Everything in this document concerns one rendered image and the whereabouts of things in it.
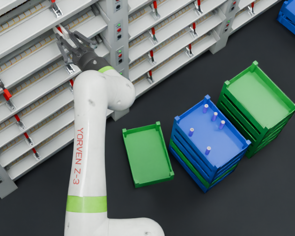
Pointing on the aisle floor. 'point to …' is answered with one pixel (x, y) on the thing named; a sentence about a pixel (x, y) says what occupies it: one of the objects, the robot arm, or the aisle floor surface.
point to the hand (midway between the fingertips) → (60, 32)
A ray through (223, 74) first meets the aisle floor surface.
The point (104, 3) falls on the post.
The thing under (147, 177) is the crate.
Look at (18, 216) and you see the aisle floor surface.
